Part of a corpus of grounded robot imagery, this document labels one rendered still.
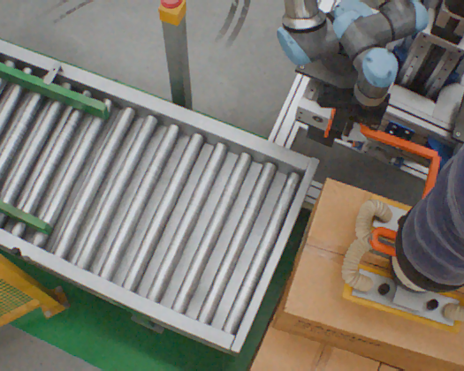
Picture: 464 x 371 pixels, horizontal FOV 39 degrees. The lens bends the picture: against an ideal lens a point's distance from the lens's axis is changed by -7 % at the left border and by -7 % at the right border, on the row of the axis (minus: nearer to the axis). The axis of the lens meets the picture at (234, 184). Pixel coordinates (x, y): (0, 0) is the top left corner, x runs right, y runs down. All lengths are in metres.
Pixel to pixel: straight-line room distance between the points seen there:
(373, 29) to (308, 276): 0.72
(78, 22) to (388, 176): 1.63
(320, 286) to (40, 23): 2.07
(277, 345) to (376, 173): 0.90
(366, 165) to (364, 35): 1.35
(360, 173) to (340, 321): 1.03
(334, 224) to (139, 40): 1.63
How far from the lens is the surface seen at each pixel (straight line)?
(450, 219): 1.26
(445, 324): 1.82
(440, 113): 2.13
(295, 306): 1.87
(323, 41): 1.80
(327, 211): 1.94
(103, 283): 2.26
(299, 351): 2.26
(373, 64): 1.46
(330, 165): 2.77
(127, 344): 2.82
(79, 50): 3.27
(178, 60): 2.39
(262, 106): 3.07
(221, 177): 2.43
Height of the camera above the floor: 2.79
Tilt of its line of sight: 72 degrees down
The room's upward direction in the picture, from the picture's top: 3 degrees clockwise
